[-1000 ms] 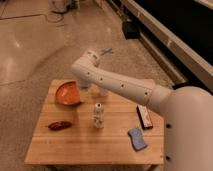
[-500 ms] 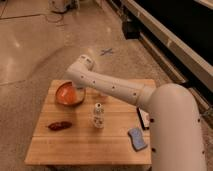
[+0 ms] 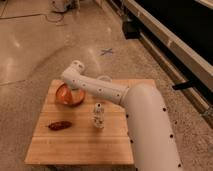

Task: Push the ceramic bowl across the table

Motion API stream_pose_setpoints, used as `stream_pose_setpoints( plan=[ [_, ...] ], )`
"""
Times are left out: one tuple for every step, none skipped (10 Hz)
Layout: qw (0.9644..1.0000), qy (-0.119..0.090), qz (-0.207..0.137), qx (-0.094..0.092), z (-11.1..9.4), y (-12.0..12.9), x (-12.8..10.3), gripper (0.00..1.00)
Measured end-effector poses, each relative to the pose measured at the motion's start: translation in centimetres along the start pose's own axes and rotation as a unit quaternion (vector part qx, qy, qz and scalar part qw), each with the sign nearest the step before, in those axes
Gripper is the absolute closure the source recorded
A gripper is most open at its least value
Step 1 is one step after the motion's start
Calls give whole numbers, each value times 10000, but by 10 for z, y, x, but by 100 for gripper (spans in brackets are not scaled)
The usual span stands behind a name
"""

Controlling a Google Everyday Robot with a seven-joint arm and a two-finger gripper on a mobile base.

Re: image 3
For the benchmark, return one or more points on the white machine base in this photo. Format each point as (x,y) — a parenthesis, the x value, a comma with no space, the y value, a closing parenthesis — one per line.
(61,6)

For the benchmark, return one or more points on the long grey rail bench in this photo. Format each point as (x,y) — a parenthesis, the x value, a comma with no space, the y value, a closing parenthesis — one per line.
(188,20)

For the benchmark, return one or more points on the black box on floor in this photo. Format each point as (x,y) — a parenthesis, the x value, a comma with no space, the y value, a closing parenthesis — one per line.
(130,31)

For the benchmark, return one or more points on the wooden table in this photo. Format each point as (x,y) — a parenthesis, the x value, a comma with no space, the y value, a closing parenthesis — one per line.
(82,143)

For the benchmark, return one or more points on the orange ceramic bowl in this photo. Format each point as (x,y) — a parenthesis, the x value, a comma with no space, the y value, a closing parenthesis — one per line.
(65,96)

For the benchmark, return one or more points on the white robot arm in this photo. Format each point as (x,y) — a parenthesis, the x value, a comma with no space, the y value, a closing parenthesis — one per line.
(149,129)

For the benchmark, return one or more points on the clear plastic cup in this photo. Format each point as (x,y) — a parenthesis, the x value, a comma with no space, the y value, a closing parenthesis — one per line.
(104,78)

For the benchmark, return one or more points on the small clear bottle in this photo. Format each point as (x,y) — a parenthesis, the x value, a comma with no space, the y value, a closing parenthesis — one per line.
(98,116)

